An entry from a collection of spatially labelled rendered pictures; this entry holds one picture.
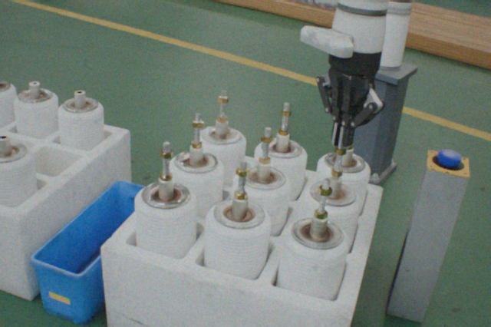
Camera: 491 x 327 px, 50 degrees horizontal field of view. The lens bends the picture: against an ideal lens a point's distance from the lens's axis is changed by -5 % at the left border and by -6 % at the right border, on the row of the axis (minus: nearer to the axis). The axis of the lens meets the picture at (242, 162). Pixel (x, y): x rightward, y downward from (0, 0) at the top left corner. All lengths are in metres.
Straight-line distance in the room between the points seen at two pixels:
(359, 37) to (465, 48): 2.05
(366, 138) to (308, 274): 0.71
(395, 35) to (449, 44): 1.46
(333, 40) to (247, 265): 0.34
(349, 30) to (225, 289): 0.40
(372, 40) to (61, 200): 0.62
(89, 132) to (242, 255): 0.49
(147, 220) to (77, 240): 0.27
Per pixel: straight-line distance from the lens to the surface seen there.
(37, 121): 1.21
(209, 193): 0.93
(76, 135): 1.15
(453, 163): 0.91
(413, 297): 1.04
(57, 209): 1.04
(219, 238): 0.79
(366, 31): 0.76
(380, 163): 1.46
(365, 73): 0.78
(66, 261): 1.05
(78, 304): 0.96
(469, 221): 1.43
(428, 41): 2.84
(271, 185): 0.89
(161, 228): 0.83
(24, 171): 0.98
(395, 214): 1.37
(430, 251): 0.98
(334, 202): 0.87
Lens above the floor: 0.70
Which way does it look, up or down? 28 degrees down
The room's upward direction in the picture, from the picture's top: 5 degrees clockwise
